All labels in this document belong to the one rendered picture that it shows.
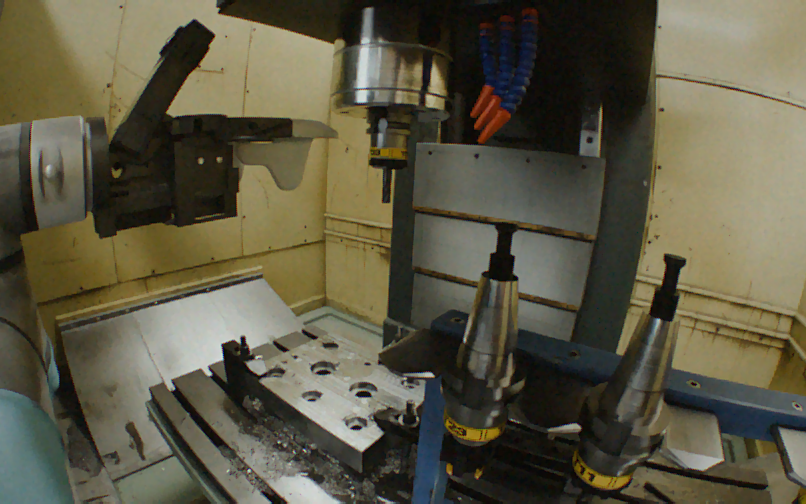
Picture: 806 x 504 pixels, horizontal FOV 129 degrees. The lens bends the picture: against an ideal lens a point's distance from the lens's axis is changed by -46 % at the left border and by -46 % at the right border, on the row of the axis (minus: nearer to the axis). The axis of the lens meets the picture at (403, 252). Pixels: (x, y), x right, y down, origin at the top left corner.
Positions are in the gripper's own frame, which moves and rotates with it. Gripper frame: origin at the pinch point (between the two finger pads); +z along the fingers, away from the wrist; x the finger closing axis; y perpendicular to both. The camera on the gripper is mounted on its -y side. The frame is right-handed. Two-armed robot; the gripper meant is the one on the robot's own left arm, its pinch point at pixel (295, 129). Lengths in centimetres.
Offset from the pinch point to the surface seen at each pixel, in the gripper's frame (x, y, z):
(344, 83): -0.8, -5.8, 7.6
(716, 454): 40.1, 17.3, -2.8
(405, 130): 3.1, -0.5, 14.5
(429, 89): 7.5, -5.2, 12.6
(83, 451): -61, 72, -37
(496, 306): 22.4, 11.3, -2.1
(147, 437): -57, 73, -17
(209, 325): -85, 61, 22
